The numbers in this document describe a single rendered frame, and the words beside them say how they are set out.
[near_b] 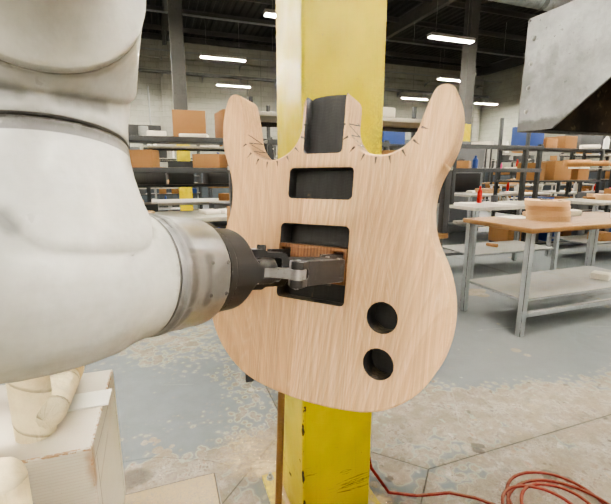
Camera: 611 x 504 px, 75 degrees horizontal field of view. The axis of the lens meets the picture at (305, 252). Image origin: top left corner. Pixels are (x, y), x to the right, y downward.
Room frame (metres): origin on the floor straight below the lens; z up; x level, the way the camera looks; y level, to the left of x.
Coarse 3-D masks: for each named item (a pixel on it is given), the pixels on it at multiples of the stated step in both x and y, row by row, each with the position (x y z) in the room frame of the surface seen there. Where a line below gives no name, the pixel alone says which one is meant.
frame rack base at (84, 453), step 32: (96, 384) 0.40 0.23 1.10; (0, 416) 0.34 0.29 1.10; (96, 416) 0.34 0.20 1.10; (0, 448) 0.30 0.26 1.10; (32, 448) 0.30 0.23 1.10; (64, 448) 0.30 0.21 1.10; (96, 448) 0.32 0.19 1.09; (32, 480) 0.28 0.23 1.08; (64, 480) 0.29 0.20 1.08; (96, 480) 0.30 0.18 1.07
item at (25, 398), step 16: (16, 384) 0.30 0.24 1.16; (32, 384) 0.31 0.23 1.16; (48, 384) 0.32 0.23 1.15; (16, 400) 0.30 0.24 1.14; (32, 400) 0.31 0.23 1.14; (16, 416) 0.30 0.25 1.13; (32, 416) 0.31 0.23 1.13; (16, 432) 0.30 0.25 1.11; (32, 432) 0.31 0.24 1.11; (48, 432) 0.31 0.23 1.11
